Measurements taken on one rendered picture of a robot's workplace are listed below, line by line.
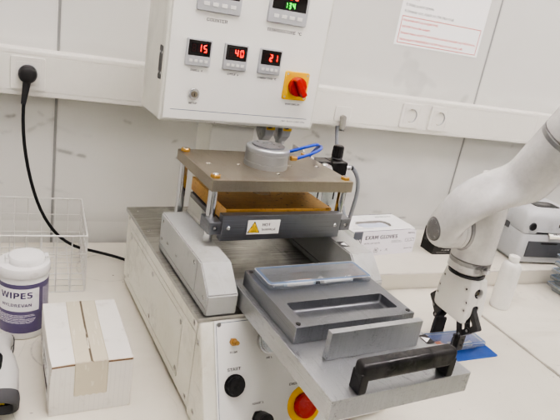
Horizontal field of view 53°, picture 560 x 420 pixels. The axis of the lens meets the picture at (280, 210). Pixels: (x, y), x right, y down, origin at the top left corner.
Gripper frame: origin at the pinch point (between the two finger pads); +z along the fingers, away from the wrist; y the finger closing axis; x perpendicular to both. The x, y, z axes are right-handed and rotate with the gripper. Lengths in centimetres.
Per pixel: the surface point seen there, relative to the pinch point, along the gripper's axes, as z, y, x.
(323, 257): -17.1, 4.0, 32.3
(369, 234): -7.6, 36.5, -0.9
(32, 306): -3, 16, 82
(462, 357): 3.4, -3.8, -2.0
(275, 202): -27, 5, 44
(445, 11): -67, 57, -24
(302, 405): -1.2, -16.0, 43.0
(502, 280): -4.6, 13.8, -28.0
